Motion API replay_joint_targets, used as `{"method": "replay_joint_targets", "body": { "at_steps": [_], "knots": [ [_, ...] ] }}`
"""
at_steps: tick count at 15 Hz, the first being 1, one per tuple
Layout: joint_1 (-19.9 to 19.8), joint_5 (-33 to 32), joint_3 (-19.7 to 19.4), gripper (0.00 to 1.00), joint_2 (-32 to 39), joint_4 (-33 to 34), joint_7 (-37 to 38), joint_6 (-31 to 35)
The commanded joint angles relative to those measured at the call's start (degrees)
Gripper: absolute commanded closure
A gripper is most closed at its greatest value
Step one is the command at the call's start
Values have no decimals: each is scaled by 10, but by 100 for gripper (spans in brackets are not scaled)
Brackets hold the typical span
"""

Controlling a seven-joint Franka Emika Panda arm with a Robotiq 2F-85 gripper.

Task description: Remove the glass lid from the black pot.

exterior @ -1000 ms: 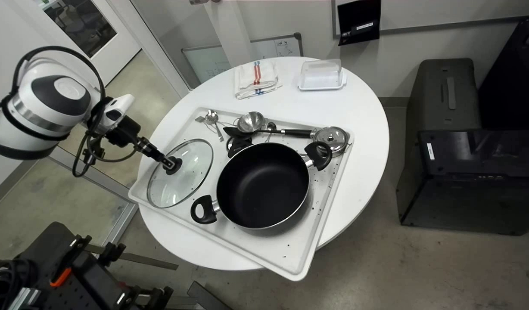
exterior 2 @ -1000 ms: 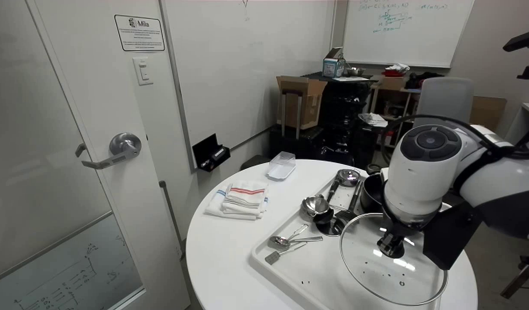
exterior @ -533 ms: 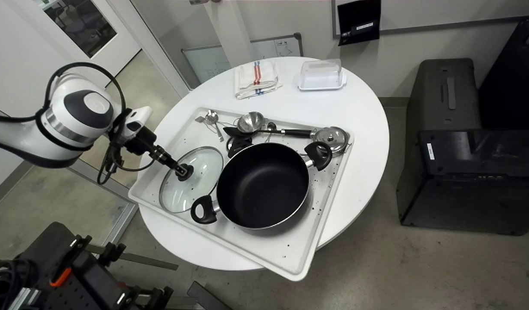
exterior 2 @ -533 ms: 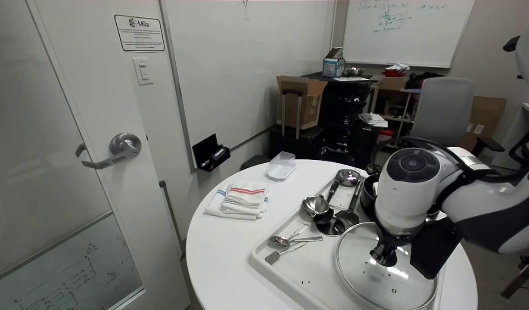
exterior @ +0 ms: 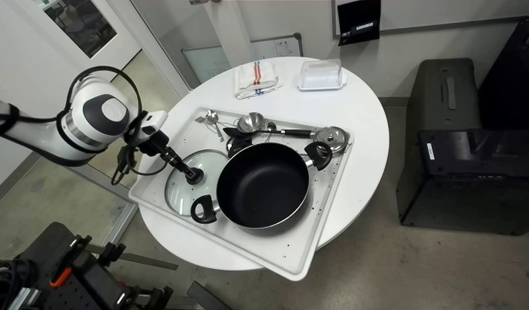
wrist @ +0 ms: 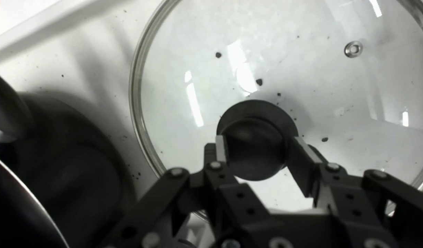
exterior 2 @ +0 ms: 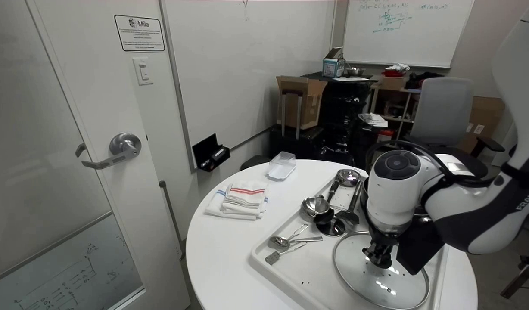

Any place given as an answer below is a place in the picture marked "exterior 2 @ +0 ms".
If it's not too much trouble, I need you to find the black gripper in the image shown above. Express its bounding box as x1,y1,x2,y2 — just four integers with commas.
362,225,402,270

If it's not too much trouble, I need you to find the glass pot lid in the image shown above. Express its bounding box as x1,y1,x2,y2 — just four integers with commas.
331,230,433,310

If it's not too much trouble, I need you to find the black cooking pot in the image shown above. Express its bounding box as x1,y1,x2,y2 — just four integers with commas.
397,218,445,277

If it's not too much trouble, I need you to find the small black cup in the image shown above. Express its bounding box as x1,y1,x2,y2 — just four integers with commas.
314,206,338,237

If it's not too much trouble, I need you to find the white plastic tray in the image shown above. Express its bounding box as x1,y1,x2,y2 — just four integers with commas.
247,165,452,310

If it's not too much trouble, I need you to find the small metal spoon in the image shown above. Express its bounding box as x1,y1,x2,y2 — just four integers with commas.
271,229,324,253

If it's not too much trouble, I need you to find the white box on wrist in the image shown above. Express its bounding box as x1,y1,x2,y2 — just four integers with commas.
433,149,478,179

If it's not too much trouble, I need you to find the clear plastic container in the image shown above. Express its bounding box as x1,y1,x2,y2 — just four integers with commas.
266,149,299,182
204,179,271,222

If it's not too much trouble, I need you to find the wooden shelf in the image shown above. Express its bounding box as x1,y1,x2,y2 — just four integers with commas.
367,72,423,143

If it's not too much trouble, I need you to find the grey office chair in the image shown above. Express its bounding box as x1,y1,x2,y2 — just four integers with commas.
409,75,507,174

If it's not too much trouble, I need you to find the large open cardboard box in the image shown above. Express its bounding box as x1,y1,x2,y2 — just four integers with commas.
276,74,330,132

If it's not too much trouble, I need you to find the small brown cardboard box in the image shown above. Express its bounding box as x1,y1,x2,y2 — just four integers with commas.
469,94,505,139

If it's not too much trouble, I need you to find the small blue box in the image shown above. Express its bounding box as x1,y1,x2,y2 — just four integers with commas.
321,46,347,79

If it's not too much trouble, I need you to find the black marker holder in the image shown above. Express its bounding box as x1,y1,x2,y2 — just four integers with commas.
192,132,233,174

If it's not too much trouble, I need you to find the white door sign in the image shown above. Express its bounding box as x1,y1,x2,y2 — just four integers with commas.
112,12,168,53

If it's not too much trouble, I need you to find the white door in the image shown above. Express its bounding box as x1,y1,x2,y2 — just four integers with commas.
0,0,192,310

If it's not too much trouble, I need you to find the long-handled metal measuring cup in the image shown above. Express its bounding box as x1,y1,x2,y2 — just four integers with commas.
333,177,367,232

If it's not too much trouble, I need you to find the metal ladle black handle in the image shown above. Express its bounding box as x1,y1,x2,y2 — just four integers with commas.
299,170,349,220

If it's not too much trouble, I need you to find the wall whiteboard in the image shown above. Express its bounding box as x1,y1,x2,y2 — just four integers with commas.
342,0,478,70

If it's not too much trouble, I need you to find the metal door handle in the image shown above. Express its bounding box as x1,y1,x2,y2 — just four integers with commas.
73,131,143,172

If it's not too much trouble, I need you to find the white light switch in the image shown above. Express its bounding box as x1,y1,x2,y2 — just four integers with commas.
131,55,156,87

